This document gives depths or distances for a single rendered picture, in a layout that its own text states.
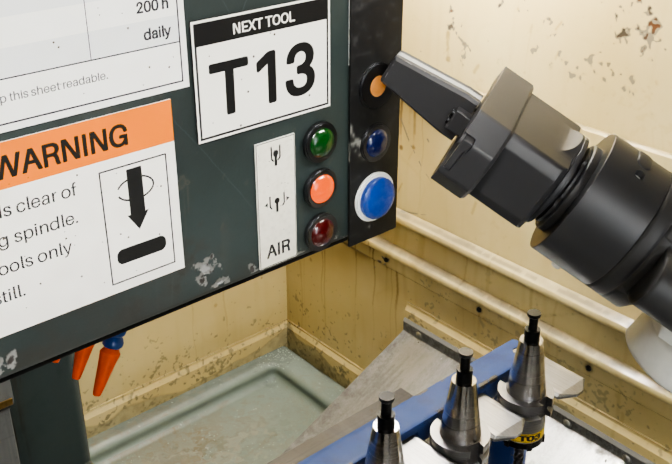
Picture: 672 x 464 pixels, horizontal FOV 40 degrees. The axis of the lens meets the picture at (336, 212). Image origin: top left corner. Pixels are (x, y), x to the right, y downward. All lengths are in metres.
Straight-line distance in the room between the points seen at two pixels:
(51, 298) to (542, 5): 1.02
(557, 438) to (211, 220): 1.15
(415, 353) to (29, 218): 1.36
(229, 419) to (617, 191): 1.57
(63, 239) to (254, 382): 1.64
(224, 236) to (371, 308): 1.35
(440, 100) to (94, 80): 0.22
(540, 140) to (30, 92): 0.29
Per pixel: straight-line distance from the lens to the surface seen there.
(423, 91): 0.59
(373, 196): 0.62
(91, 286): 0.53
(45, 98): 0.48
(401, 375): 1.77
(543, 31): 1.41
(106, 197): 0.51
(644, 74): 1.33
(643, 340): 0.63
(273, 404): 2.08
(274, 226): 0.59
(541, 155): 0.55
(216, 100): 0.53
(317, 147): 0.58
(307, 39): 0.56
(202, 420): 2.06
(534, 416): 1.07
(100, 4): 0.48
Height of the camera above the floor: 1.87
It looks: 26 degrees down
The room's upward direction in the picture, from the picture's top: straight up
